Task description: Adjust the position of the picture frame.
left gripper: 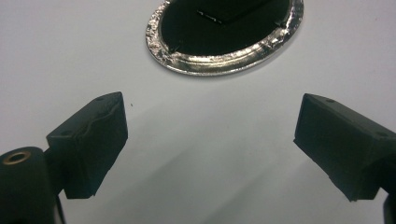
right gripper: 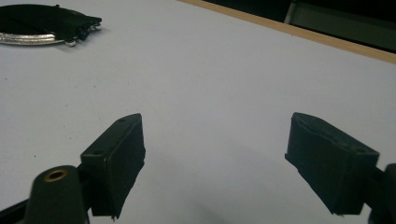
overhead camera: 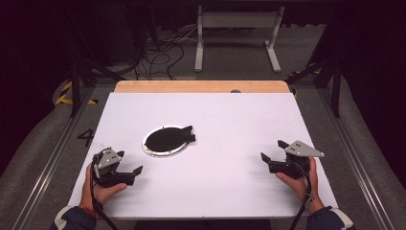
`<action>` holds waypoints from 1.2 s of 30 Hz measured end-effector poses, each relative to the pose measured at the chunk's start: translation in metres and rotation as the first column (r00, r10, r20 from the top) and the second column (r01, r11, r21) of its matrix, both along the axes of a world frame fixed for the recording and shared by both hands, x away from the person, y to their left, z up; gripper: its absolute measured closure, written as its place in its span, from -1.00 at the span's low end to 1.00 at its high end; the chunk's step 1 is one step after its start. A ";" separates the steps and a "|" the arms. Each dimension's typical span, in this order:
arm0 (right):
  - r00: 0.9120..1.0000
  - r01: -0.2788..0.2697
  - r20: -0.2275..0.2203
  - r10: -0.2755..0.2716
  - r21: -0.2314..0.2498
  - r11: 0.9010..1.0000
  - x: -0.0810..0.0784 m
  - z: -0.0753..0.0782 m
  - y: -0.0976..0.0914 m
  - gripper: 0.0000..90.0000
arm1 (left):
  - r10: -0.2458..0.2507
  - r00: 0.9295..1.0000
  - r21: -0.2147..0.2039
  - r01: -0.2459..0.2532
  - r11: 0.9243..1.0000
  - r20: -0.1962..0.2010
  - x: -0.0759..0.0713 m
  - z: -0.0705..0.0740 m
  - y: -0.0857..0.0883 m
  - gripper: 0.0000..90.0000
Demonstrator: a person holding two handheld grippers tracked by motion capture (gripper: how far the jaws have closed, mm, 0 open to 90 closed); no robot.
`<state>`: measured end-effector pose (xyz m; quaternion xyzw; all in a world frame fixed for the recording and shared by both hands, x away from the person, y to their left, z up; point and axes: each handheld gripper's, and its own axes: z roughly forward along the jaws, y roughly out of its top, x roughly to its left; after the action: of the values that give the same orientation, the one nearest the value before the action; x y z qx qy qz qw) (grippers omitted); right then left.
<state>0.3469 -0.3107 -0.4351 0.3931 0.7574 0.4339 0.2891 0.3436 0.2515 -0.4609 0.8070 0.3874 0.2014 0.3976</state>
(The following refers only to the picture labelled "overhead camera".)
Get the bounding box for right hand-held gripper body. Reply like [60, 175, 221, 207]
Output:
[268, 140, 326, 180]

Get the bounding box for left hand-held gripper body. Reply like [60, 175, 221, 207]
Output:
[92, 147, 135, 189]

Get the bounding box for oval pearl-rimmed black ornament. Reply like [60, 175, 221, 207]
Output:
[142, 125, 196, 158]

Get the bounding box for person's right hand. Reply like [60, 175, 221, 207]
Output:
[275, 156, 326, 216]

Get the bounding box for person's left hand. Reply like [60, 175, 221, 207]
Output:
[79, 162, 128, 211]

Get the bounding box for white table mat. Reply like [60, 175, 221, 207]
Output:
[67, 92, 339, 220]

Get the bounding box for black metal stand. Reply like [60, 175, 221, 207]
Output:
[68, 56, 127, 119]
[285, 57, 344, 119]

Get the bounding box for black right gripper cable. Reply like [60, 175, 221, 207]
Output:
[288, 161, 315, 230]

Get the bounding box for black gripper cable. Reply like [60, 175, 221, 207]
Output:
[90, 156, 120, 230]
[288, 161, 315, 230]

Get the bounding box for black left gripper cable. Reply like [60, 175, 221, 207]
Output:
[90, 156, 120, 230]

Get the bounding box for aluminium floor rail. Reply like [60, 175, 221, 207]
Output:
[11, 85, 97, 230]
[317, 85, 396, 230]

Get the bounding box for black floor cables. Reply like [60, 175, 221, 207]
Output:
[125, 27, 199, 81]

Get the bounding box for white metal stand frame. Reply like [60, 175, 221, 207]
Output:
[193, 4, 285, 74]

